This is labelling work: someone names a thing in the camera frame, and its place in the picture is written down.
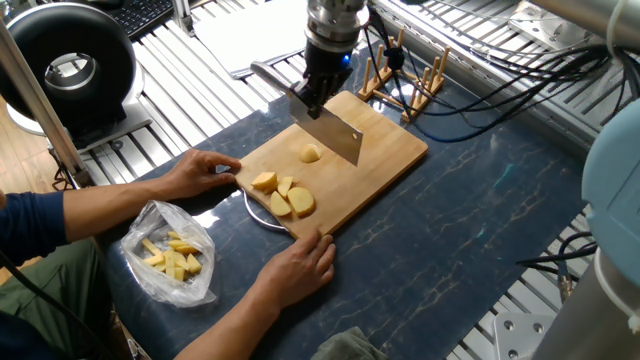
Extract wooden knife rack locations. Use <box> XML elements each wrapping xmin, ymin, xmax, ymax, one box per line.
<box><xmin>360</xmin><ymin>30</ymin><xmax>451</xmax><ymax>123</ymax></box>

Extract person's left hand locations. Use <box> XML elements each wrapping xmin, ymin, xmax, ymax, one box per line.
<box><xmin>165</xmin><ymin>150</ymin><xmax>244</xmax><ymax>199</ymax></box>

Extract black keyboard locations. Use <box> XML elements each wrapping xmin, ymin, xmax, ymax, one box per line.
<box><xmin>95</xmin><ymin>0</ymin><xmax>179</xmax><ymax>43</ymax></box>

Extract person's right hand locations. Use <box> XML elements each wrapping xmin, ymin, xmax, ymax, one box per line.
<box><xmin>255</xmin><ymin>230</ymin><xmax>338</xmax><ymax>309</ymax></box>

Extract grey-green cloth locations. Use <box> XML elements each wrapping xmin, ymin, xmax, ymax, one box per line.
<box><xmin>308</xmin><ymin>325</ymin><xmax>389</xmax><ymax>360</ymax></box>

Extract wooden pole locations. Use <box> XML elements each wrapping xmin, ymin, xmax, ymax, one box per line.
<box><xmin>0</xmin><ymin>20</ymin><xmax>93</xmax><ymax>193</ymax></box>

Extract steel cleaver knife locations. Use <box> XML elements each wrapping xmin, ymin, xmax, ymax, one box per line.
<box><xmin>250</xmin><ymin>62</ymin><xmax>364</xmax><ymax>167</ymax></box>

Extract plastic bag of potato sticks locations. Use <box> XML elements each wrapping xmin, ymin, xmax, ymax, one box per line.
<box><xmin>120</xmin><ymin>196</ymin><xmax>219</xmax><ymax>307</ymax></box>

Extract white sheet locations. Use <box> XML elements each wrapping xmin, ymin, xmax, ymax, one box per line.
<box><xmin>193</xmin><ymin>0</ymin><xmax>311</xmax><ymax>81</ymax></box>

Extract bamboo cutting board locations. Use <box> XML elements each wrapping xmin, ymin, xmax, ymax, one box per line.
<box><xmin>235</xmin><ymin>90</ymin><xmax>429</xmax><ymax>241</ymax></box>

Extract person's left forearm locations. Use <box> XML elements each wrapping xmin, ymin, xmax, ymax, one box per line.
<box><xmin>0</xmin><ymin>170</ymin><xmax>181</xmax><ymax>261</ymax></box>

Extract metal mounting plate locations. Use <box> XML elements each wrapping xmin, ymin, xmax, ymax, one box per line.
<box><xmin>490</xmin><ymin>310</ymin><xmax>578</xmax><ymax>360</ymax></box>

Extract olive trousers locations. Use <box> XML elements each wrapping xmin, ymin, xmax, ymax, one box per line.
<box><xmin>0</xmin><ymin>228</ymin><xmax>136</xmax><ymax>360</ymax></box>

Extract dark blue marble mat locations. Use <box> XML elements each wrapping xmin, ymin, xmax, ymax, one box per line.
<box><xmin>95</xmin><ymin>85</ymin><xmax>623</xmax><ymax>360</ymax></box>

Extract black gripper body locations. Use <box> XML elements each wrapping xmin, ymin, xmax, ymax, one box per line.
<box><xmin>303</xmin><ymin>40</ymin><xmax>353</xmax><ymax>96</ymax></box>

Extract black round ring lamp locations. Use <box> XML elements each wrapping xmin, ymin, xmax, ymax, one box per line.
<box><xmin>0</xmin><ymin>3</ymin><xmax>151</xmax><ymax>151</ymax></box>

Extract black cable with plug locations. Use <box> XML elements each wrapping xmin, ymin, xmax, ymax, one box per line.
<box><xmin>515</xmin><ymin>250</ymin><xmax>601</xmax><ymax>293</ymax></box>

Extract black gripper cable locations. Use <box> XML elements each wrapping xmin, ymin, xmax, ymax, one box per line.
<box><xmin>365</xmin><ymin>15</ymin><xmax>613</xmax><ymax>119</ymax></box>

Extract person's right forearm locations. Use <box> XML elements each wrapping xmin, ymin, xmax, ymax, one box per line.
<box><xmin>183</xmin><ymin>285</ymin><xmax>281</xmax><ymax>360</ymax></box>

